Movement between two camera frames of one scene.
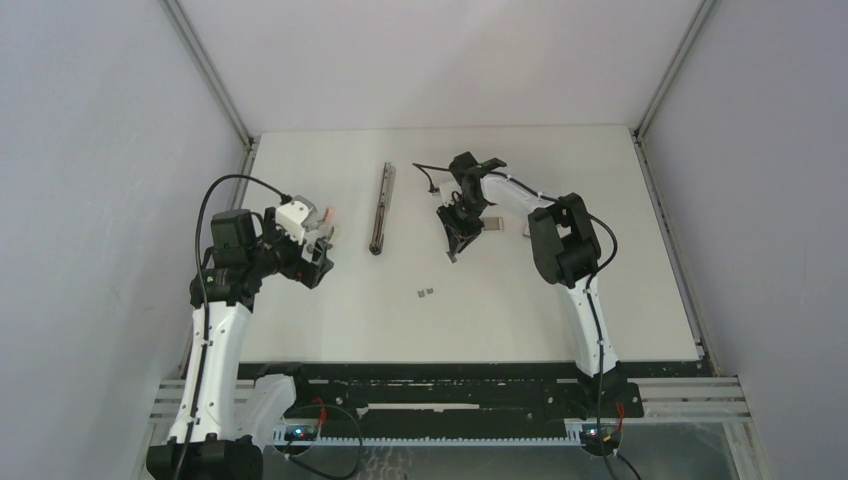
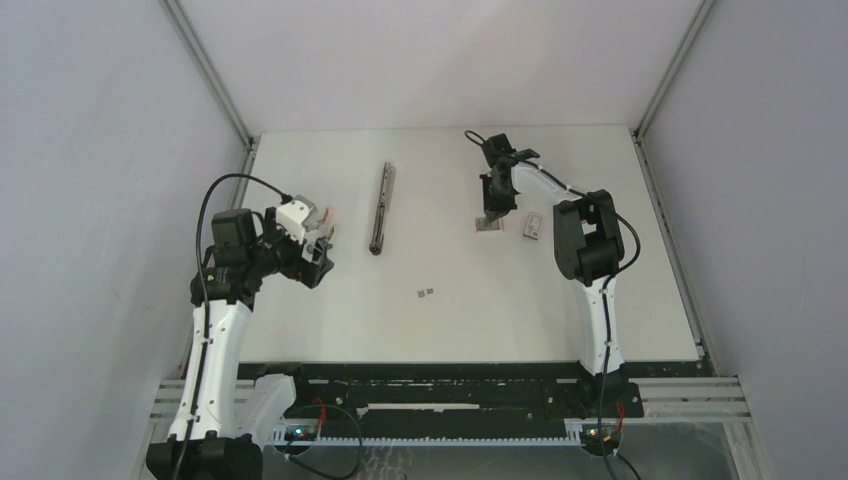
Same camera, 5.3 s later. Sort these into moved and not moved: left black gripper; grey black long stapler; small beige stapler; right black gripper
Moved: right black gripper
Not moved: left black gripper; small beige stapler; grey black long stapler
